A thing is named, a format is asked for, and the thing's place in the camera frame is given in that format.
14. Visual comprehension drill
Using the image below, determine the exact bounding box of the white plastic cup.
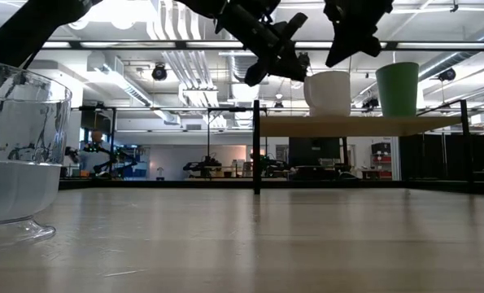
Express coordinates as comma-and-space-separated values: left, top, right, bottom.
303, 71, 351, 118

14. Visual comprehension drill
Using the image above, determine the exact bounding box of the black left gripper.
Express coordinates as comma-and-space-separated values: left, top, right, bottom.
215, 2, 311, 87

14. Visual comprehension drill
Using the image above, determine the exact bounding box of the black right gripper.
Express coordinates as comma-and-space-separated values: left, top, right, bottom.
322, 0, 395, 68

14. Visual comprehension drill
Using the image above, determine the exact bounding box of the green plastic cup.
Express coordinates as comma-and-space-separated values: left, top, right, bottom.
375, 61, 421, 118

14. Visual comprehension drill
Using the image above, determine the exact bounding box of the black background cabinet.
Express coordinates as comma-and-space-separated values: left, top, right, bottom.
289, 137, 342, 166

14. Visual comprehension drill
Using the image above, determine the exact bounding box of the clear footed plastic cup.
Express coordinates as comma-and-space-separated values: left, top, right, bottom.
0, 59, 72, 241

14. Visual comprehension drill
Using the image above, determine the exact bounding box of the black room partition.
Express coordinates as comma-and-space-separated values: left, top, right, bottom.
399, 133, 484, 182

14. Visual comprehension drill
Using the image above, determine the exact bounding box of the black table edge rail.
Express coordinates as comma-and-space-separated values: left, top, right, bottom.
58, 180, 484, 195

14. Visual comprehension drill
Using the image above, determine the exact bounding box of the person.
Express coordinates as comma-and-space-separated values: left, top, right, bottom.
81, 130, 109, 177

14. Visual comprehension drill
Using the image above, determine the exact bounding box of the wooden shelf with black frame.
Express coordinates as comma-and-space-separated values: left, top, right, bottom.
252, 99, 470, 195

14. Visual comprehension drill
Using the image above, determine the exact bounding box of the silver ventilation duct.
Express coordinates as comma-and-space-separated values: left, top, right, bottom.
228, 51, 263, 82

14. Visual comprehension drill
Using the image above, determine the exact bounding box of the red storage shelf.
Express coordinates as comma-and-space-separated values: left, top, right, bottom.
370, 142, 392, 180

